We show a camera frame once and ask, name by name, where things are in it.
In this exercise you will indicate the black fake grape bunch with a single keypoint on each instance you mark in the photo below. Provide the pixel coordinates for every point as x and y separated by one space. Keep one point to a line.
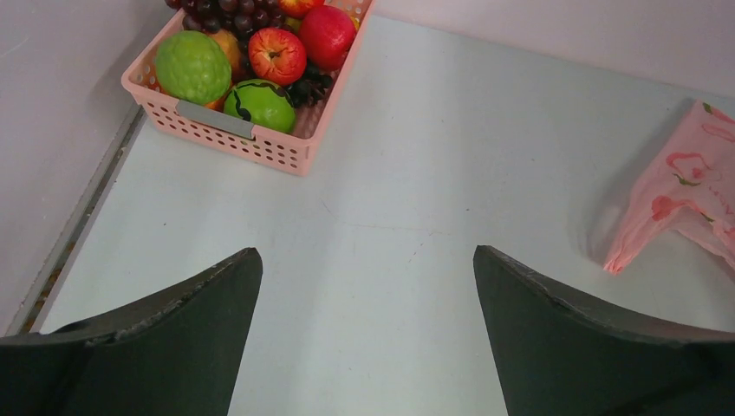
310 88

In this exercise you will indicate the red yellow fake apple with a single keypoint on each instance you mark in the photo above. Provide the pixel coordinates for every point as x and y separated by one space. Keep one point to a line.
277 55

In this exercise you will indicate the yellow fake fruit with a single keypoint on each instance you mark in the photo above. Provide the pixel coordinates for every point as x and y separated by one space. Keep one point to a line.
292 24

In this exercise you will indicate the red apple at basket back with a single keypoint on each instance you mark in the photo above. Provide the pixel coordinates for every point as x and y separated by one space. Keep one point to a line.
298 9

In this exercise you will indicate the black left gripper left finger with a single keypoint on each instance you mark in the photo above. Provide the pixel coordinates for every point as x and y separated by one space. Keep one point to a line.
175 352

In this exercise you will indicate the pink printed plastic bag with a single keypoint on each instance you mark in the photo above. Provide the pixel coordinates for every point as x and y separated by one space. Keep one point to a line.
688 188

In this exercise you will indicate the dark purple fake grapes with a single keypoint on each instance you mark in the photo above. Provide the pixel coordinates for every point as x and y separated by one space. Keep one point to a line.
237 16

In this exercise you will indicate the green striped fake watermelon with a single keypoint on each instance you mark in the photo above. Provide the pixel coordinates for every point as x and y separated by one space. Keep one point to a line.
263 103

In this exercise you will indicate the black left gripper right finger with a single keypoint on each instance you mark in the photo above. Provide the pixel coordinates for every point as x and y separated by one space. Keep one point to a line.
562 351

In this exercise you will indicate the pink plastic perforated basket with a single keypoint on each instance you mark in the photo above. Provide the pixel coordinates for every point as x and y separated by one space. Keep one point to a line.
209 126

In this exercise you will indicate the orange fake peach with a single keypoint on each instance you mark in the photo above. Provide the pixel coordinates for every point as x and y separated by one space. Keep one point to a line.
229 44

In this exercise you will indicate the green bumpy fake fruit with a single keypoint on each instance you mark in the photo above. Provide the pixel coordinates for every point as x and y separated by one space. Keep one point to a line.
190 66

